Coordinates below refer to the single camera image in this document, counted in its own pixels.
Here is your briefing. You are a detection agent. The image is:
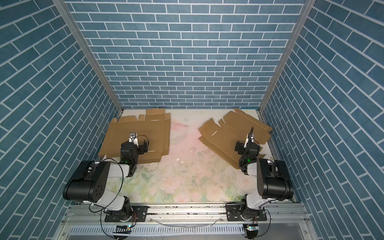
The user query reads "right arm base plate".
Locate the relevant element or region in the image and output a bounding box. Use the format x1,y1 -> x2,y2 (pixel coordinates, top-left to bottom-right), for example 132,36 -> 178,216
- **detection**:
225,203 -> 267,222

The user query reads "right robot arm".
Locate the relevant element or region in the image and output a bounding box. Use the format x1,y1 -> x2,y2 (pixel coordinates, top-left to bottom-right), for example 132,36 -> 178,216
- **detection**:
235,138 -> 294,221

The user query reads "brown cardboard box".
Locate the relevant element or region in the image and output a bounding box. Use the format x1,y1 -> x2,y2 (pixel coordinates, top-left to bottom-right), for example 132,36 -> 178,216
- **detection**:
98,109 -> 171,164

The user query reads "right flat cardboard blank stack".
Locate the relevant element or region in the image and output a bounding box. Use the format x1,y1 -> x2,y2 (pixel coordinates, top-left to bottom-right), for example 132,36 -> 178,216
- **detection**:
199,109 -> 273,169

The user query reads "aluminium front rail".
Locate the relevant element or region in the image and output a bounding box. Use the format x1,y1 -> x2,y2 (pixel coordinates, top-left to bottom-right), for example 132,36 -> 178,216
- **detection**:
54,202 -> 316,240

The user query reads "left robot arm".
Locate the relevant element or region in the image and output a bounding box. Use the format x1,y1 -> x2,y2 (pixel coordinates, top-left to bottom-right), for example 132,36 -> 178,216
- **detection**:
63,138 -> 149,225

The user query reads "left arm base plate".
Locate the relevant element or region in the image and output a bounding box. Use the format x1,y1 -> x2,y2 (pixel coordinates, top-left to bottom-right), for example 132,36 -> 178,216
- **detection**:
105,206 -> 149,223

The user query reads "white slotted cable duct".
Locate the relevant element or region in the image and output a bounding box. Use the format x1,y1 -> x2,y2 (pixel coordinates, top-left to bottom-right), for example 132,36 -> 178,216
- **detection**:
69,224 -> 245,237

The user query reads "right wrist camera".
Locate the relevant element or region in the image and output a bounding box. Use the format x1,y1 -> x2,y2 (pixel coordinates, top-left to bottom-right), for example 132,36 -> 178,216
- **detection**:
244,127 -> 254,149

